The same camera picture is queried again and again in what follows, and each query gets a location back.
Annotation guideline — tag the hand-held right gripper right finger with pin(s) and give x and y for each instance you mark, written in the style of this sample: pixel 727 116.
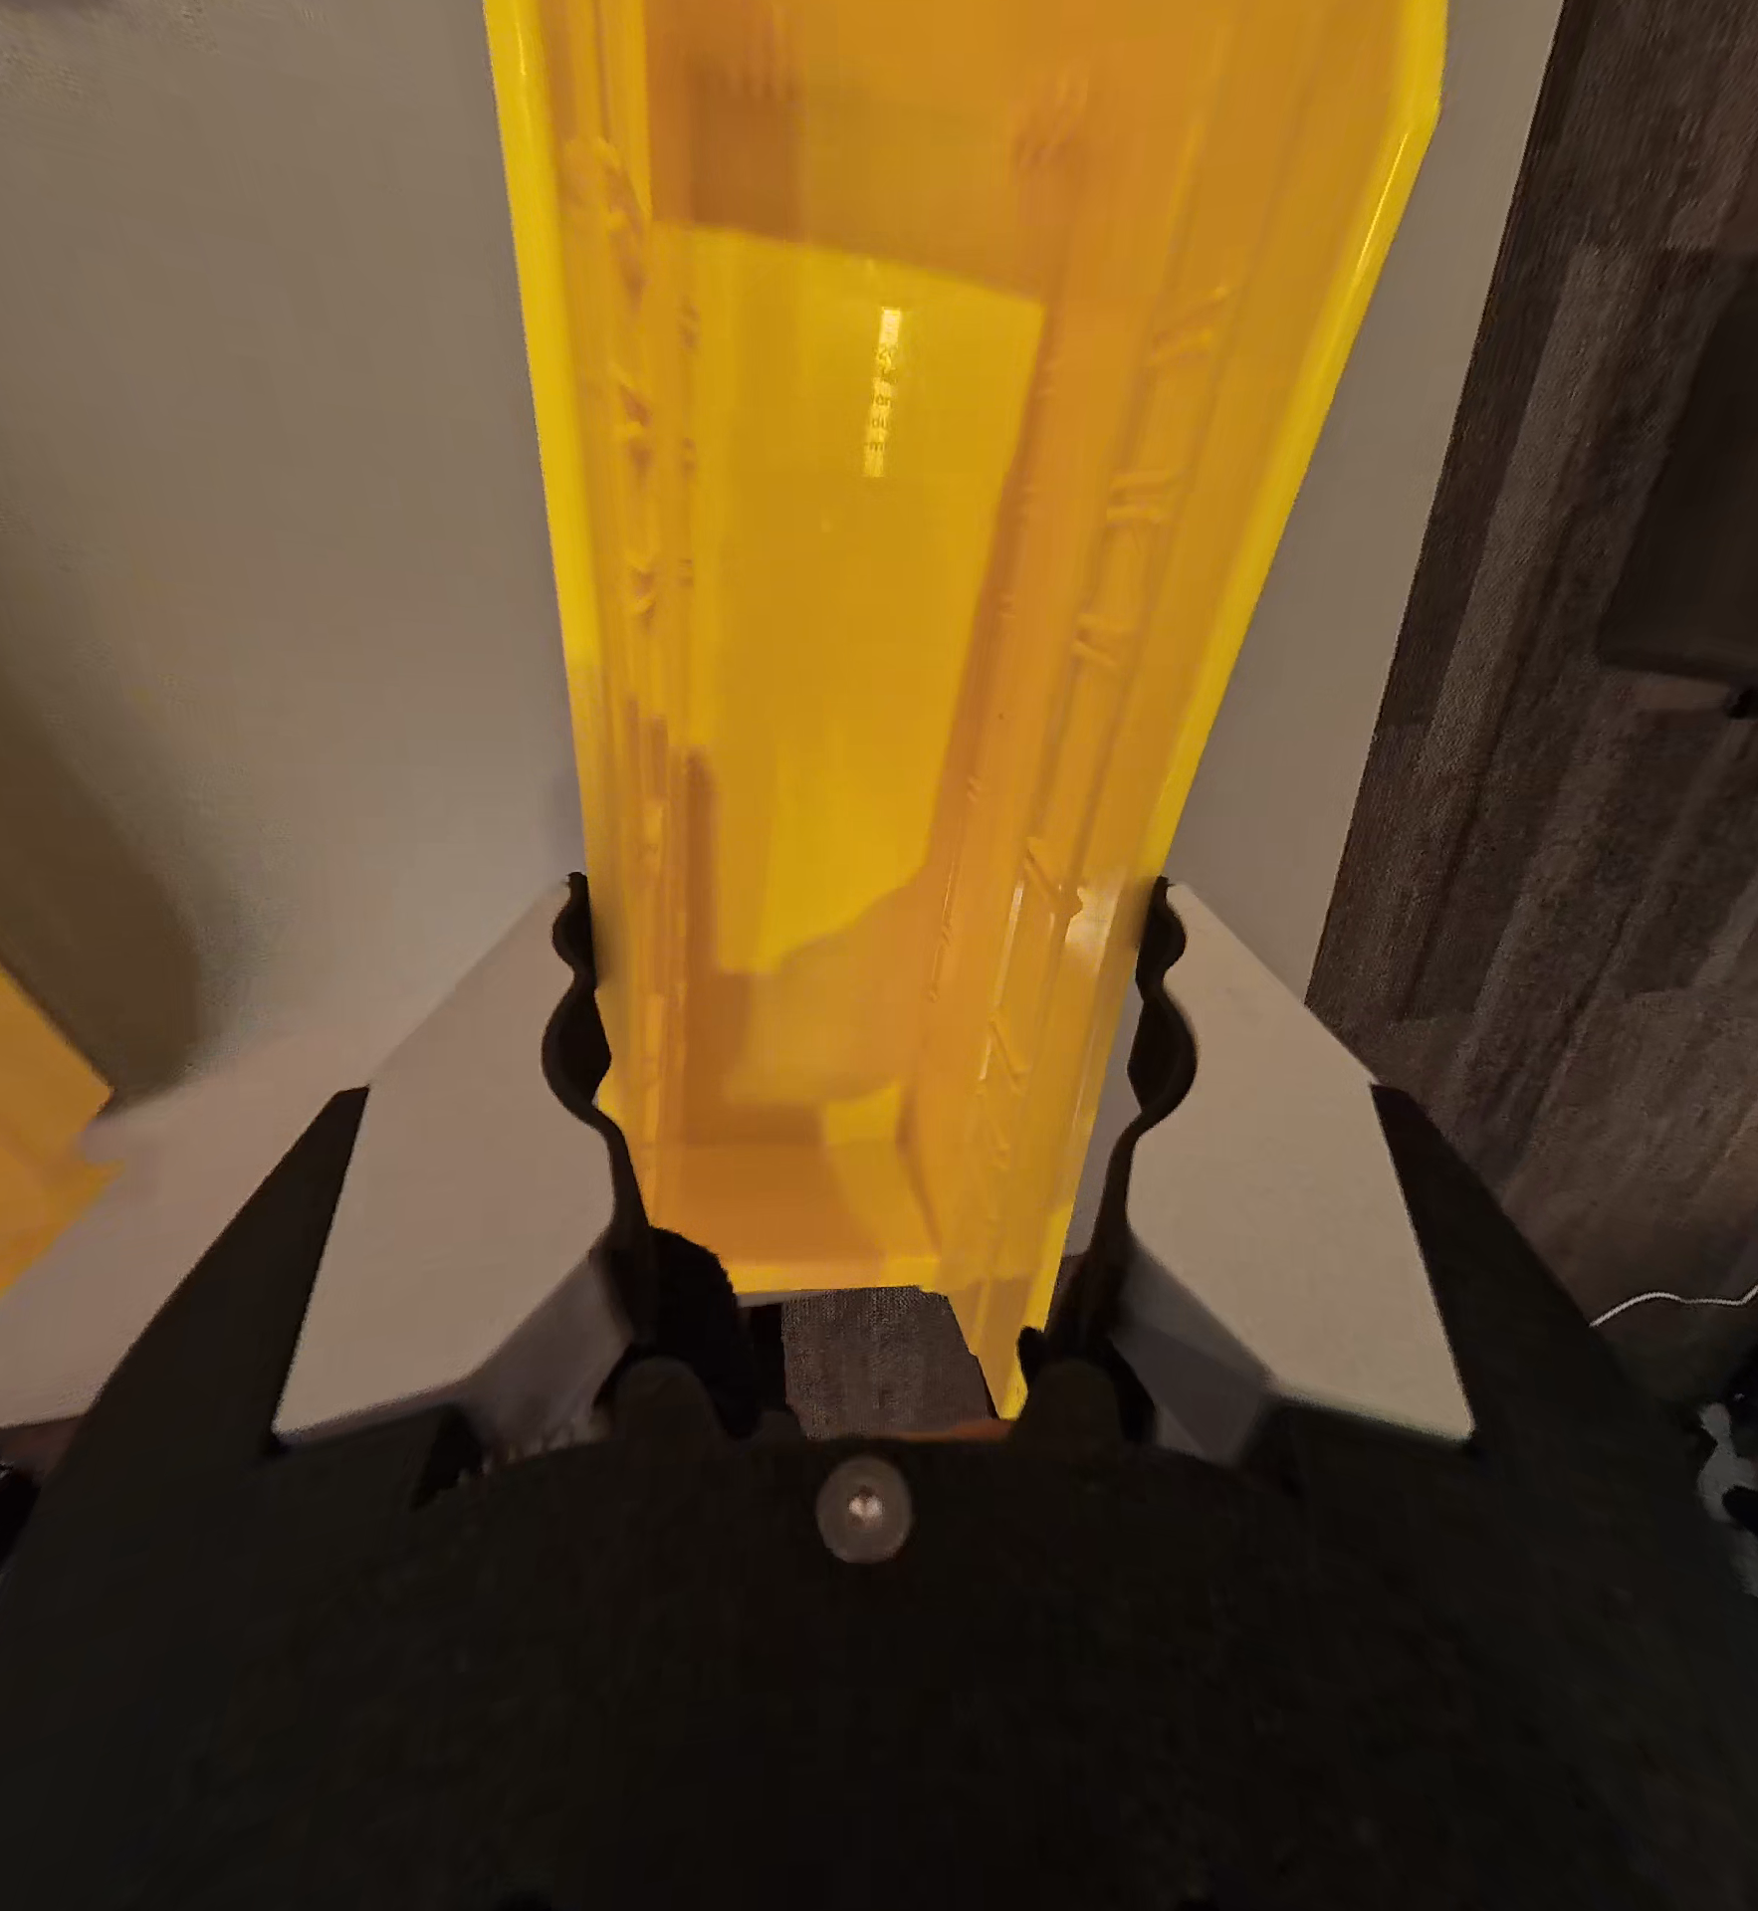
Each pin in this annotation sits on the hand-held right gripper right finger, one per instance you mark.
pixel 1284 1223

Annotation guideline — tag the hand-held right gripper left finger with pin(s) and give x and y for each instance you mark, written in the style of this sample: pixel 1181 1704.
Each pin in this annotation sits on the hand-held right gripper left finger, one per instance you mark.
pixel 445 1223

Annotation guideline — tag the grey desk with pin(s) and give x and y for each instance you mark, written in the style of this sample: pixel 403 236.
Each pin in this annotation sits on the grey desk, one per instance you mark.
pixel 222 523

